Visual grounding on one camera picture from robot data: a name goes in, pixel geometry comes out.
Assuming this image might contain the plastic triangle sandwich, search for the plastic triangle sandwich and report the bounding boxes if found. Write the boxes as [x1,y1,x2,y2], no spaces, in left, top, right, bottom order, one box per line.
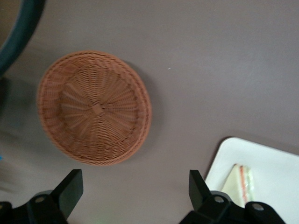
[221,163,256,210]

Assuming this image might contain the round brown wicker basket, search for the round brown wicker basket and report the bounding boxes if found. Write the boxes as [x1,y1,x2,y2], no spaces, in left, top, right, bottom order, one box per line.
[36,50,153,167]

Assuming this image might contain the white rectangular tray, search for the white rectangular tray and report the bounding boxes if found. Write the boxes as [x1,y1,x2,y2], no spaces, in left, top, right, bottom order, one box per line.
[205,137,299,224]

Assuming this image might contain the thick dark cable sleeve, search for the thick dark cable sleeve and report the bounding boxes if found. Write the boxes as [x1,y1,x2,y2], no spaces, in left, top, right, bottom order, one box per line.
[0,0,45,77]

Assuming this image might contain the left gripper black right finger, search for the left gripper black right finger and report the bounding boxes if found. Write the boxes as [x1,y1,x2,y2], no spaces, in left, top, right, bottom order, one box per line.
[179,169,290,224]

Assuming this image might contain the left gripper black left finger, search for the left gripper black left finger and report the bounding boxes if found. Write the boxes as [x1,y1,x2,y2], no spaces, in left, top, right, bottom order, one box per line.
[0,169,84,224]

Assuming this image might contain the brown table mat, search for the brown table mat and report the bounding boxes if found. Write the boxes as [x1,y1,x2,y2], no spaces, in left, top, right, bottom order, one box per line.
[0,0,299,224]

